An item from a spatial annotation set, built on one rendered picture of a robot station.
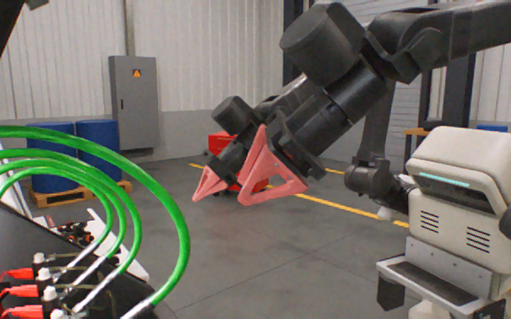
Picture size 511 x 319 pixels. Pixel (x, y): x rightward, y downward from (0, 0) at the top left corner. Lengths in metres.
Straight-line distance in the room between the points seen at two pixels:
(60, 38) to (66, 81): 0.71
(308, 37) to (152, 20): 7.62
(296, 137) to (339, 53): 0.10
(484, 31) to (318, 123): 0.21
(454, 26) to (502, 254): 0.59
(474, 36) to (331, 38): 0.17
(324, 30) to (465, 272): 0.71
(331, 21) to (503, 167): 0.57
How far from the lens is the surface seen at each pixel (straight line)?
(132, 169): 0.48
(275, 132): 0.41
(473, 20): 0.47
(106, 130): 5.47
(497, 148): 0.88
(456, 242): 0.99
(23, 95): 7.09
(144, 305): 0.54
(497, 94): 6.60
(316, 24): 0.37
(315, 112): 0.41
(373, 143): 1.01
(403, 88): 7.05
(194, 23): 8.40
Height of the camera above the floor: 1.48
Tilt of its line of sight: 11 degrees down
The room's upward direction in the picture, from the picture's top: straight up
